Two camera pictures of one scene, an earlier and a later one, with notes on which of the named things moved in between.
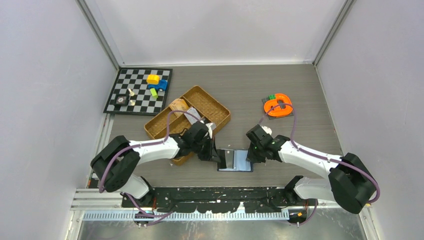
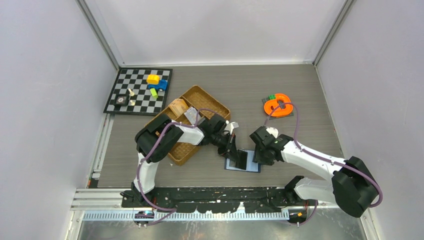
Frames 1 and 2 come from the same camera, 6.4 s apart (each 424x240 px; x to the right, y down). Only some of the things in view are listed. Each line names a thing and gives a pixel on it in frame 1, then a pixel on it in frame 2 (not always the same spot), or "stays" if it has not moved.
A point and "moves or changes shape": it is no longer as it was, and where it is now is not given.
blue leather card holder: x=236 y=161 moves or changes shape
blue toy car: x=162 y=85 stays
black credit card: x=221 y=154 to x=241 y=159
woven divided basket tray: x=166 y=124 stays
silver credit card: x=191 y=118 stays
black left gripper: x=211 y=152 to x=231 y=154
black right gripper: x=252 y=158 stays
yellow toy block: x=153 y=79 stays
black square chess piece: x=122 y=99 stays
